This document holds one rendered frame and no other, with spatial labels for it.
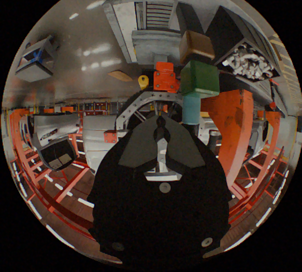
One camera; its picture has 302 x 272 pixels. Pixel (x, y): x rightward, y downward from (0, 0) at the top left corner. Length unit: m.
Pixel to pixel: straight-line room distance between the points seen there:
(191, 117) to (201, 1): 0.40
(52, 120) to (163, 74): 2.53
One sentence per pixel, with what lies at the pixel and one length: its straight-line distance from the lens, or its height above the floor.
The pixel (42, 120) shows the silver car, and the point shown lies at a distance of 2.64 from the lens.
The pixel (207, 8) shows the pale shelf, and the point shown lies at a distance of 0.27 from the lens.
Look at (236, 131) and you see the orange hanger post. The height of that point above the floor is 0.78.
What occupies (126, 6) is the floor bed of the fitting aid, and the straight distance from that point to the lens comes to 0.68.
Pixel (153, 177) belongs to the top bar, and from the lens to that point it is 0.40.
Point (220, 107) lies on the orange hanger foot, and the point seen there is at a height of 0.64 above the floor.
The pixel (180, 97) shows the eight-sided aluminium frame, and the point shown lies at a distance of 0.51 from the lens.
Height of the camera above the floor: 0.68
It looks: 7 degrees up
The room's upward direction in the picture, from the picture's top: 179 degrees counter-clockwise
